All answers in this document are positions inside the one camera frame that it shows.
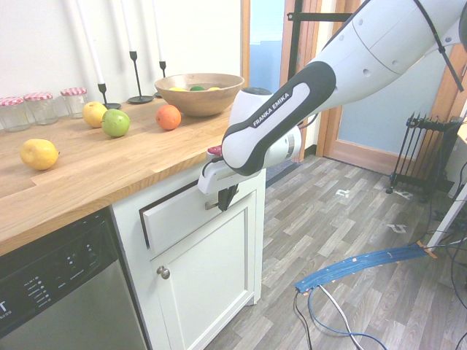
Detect blue floor tape strip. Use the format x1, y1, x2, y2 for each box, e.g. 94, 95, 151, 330
294, 244, 439, 295

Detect large wooden bowl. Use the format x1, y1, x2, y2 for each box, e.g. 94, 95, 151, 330
154, 73, 245, 117

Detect yellow pear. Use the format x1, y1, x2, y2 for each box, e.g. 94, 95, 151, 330
20, 139, 61, 171

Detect orange fruit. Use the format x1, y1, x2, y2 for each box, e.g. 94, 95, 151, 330
155, 104, 182, 131

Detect white wooden drawer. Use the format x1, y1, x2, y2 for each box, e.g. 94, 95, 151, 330
138, 181, 255, 257

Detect black cable tie strap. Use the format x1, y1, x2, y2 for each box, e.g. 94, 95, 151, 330
414, 0, 465, 92

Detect black braided cable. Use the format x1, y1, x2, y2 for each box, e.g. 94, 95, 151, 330
201, 156, 222, 178

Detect black candle holder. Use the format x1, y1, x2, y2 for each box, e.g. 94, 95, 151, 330
153, 61, 168, 98
96, 82, 122, 110
127, 50, 155, 105

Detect white taper candle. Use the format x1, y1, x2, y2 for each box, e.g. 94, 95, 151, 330
150, 0, 165, 63
74, 0, 105, 85
119, 0, 136, 53

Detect glass jar checkered lid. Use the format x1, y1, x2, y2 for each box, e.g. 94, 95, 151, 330
23, 92, 59, 126
60, 87, 88, 120
0, 96, 29, 133

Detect wooden glass panel door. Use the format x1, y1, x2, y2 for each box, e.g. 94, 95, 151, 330
315, 47, 467, 176

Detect white kitchen cabinet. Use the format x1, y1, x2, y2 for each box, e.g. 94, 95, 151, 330
109, 156, 267, 350

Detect blue cable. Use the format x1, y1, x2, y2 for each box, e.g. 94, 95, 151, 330
306, 236, 467, 350

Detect stainless steel dishwasher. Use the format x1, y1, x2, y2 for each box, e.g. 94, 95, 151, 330
0, 206, 149, 350

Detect wooden door frame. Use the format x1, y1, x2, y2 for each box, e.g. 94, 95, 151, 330
239, 0, 324, 158

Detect green apple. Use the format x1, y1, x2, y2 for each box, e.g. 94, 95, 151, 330
101, 109, 131, 138

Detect yellow apple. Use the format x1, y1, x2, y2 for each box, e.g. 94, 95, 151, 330
82, 101, 109, 129

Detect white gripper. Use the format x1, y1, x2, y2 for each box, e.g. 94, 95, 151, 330
197, 160, 244, 213

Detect thin black cable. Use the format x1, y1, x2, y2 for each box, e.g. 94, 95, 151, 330
294, 290, 313, 350

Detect white cable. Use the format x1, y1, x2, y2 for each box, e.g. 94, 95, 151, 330
320, 285, 353, 350

